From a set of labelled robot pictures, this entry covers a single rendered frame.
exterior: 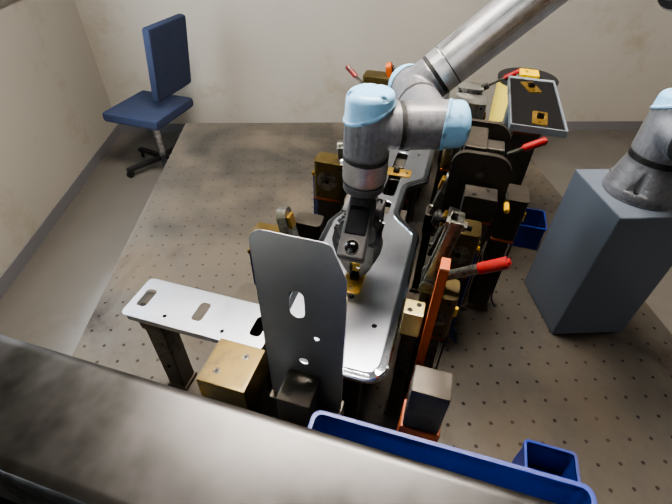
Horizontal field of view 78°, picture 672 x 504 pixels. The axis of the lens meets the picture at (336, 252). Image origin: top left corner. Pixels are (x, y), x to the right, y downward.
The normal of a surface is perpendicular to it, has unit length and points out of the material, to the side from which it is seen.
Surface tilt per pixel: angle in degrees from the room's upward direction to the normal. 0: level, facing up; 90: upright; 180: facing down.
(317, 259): 90
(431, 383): 0
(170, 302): 0
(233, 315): 0
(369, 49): 90
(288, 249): 90
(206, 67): 90
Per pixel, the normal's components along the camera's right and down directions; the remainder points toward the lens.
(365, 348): 0.02, -0.74
